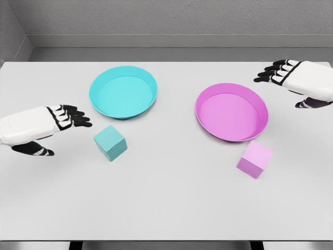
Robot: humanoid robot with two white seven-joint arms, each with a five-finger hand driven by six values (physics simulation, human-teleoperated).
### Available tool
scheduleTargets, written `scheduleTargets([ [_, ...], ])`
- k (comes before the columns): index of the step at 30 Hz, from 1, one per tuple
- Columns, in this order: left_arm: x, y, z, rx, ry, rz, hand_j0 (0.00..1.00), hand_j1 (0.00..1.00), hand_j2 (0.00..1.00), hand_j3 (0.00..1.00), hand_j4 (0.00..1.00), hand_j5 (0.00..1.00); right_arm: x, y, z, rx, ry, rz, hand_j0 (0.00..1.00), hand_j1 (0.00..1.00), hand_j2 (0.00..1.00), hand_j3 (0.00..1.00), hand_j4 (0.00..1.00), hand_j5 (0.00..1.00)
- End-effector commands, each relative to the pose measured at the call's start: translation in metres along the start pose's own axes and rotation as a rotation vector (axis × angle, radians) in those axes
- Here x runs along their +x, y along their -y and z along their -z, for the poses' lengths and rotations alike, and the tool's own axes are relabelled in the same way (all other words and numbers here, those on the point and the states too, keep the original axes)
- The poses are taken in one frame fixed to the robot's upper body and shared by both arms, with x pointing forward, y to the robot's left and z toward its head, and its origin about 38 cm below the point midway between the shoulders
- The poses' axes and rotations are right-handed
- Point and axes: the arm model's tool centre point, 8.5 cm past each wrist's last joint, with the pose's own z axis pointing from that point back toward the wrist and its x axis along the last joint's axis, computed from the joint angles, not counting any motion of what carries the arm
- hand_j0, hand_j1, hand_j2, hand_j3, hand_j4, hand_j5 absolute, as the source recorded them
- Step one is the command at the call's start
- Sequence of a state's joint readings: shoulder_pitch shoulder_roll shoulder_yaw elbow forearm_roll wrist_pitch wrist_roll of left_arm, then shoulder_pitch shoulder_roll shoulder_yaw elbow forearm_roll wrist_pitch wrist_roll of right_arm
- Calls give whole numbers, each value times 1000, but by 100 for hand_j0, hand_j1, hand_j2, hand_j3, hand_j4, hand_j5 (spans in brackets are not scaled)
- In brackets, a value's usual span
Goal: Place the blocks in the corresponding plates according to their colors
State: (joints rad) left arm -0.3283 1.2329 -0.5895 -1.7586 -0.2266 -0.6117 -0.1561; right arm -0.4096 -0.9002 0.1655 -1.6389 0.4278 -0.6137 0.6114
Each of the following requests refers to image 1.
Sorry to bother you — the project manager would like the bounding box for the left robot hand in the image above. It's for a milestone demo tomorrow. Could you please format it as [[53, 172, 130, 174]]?
[[0, 104, 93, 157]]

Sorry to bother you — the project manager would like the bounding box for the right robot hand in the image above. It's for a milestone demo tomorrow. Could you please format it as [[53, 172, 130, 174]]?
[[253, 59, 333, 109]]

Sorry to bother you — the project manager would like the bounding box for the cyan block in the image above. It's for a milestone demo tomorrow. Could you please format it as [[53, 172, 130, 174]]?
[[93, 124, 128, 163]]

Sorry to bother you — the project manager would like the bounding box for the pink plate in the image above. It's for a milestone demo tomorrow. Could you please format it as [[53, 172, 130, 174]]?
[[195, 82, 269, 143]]

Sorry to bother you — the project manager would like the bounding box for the pink block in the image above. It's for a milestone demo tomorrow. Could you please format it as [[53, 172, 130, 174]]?
[[236, 140, 275, 180]]

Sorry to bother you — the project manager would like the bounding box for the cyan plate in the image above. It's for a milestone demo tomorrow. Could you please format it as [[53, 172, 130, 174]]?
[[89, 65, 159, 121]]

